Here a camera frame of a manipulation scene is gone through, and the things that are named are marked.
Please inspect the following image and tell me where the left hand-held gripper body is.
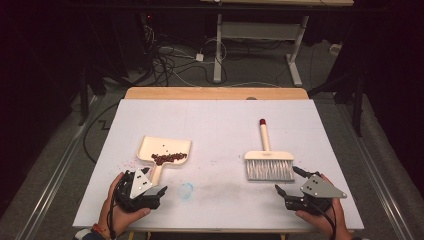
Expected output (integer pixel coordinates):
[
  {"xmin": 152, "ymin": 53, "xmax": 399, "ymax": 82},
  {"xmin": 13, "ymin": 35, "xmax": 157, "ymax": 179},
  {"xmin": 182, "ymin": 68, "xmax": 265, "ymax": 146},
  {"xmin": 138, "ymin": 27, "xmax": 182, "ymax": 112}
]
[{"xmin": 113, "ymin": 167, "xmax": 162, "ymax": 214}]

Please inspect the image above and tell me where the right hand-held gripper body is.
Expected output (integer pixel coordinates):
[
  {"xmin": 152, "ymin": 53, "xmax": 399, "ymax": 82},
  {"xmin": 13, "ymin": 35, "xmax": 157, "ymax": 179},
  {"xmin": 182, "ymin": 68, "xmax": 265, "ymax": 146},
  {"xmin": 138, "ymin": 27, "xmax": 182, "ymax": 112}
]
[{"xmin": 283, "ymin": 170, "xmax": 348, "ymax": 216}]

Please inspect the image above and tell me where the pile of red beans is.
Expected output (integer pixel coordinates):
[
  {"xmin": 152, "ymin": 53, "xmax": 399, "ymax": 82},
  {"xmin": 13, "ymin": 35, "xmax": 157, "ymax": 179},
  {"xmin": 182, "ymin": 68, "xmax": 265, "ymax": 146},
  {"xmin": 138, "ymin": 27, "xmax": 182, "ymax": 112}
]
[{"xmin": 150, "ymin": 152, "xmax": 188, "ymax": 167}]

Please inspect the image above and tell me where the cream brush with red cap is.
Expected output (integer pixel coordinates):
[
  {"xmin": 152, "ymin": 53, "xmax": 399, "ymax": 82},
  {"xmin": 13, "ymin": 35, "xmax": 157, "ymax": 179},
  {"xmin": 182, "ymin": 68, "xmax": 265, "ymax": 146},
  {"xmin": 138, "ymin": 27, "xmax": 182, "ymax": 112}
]
[{"xmin": 244, "ymin": 118, "xmax": 296, "ymax": 183}]

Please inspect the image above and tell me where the cream dustpan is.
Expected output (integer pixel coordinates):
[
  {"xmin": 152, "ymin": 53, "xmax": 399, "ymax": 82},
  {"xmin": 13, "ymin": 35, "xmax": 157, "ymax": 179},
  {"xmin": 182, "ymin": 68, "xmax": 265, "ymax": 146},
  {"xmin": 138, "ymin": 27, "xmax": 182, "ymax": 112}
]
[{"xmin": 136, "ymin": 135, "xmax": 193, "ymax": 187}]

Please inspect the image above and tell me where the person's right hand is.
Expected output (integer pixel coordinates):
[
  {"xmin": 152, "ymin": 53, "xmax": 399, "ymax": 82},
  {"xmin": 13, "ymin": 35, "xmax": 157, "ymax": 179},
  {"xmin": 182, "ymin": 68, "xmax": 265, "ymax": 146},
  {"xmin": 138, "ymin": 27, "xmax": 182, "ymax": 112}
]
[{"xmin": 294, "ymin": 173, "xmax": 354, "ymax": 240}]

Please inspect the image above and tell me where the person's left hand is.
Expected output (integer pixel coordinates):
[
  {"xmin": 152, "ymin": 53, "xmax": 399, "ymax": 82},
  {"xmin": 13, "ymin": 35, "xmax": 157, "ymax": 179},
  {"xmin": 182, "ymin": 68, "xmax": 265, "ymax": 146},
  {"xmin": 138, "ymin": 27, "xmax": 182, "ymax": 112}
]
[{"xmin": 97, "ymin": 172, "xmax": 152, "ymax": 238}]

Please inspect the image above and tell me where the white board table cover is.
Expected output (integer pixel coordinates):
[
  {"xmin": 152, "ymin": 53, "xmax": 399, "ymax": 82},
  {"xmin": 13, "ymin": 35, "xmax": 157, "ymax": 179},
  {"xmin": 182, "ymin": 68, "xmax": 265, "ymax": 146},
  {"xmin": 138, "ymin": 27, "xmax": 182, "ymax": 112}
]
[{"xmin": 72, "ymin": 98, "xmax": 365, "ymax": 232}]

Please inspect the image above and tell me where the black metal stand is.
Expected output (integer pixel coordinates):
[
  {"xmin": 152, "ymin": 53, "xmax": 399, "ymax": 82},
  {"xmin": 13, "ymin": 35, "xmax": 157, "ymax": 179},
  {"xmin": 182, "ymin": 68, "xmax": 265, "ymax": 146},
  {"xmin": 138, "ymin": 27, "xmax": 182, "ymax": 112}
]
[
  {"xmin": 308, "ymin": 71, "xmax": 368, "ymax": 138},
  {"xmin": 77, "ymin": 61, "xmax": 109, "ymax": 127}
]

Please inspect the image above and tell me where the wooden table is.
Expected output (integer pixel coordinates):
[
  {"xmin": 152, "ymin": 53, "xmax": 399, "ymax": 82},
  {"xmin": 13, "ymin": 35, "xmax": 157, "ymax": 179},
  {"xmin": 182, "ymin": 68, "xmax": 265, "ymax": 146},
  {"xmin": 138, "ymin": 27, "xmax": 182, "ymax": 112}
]
[{"xmin": 124, "ymin": 87, "xmax": 322, "ymax": 240}]

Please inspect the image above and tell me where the right hand-held gripper cable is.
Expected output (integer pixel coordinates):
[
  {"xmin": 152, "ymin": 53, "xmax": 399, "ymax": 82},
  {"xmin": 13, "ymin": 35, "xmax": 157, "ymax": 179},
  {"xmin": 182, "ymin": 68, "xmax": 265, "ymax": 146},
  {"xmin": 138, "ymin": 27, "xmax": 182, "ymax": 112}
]
[{"xmin": 311, "ymin": 199, "xmax": 338, "ymax": 240}]

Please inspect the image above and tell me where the hand-held gripper cable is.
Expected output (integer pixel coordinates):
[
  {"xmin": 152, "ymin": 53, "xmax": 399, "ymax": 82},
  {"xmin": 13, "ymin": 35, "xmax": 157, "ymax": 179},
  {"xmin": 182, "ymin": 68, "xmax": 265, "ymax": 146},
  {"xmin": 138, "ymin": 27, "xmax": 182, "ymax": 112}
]
[
  {"xmin": 105, "ymin": 179, "xmax": 118, "ymax": 240},
  {"xmin": 311, "ymin": 199, "xmax": 338, "ymax": 240}
]

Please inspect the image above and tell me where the left hand-held gripper cable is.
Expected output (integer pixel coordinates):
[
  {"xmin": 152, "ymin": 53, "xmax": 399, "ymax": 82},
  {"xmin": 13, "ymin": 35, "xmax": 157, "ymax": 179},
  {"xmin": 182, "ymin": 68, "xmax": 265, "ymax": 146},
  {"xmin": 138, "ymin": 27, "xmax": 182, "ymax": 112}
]
[{"xmin": 105, "ymin": 179, "xmax": 118, "ymax": 240}]

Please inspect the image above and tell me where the black floor cable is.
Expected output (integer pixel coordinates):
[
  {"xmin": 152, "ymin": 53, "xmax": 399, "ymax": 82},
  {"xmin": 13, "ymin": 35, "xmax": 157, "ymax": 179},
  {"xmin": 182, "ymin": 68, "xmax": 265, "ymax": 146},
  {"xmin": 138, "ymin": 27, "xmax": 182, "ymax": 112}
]
[{"xmin": 82, "ymin": 101, "xmax": 120, "ymax": 164}]

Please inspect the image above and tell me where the metal floor rail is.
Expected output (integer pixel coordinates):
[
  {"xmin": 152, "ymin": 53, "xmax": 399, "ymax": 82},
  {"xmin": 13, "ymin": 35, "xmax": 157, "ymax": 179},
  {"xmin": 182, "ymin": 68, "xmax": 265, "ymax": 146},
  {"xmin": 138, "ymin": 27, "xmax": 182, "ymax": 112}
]
[
  {"xmin": 343, "ymin": 96, "xmax": 416, "ymax": 240},
  {"xmin": 14, "ymin": 95, "xmax": 103, "ymax": 240}
]

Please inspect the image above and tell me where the tangle of floor cables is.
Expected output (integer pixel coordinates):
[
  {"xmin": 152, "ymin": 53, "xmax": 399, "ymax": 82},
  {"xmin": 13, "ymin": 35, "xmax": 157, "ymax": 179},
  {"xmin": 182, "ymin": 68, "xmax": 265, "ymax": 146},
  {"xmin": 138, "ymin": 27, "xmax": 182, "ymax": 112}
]
[{"xmin": 141, "ymin": 24, "xmax": 231, "ymax": 87}]

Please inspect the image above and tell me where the white metal desk frame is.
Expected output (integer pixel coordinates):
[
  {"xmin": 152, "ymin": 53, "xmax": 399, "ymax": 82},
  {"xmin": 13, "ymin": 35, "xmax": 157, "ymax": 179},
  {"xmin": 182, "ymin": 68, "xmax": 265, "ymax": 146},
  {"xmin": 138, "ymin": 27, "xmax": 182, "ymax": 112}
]
[{"xmin": 199, "ymin": 0, "xmax": 355, "ymax": 88}]

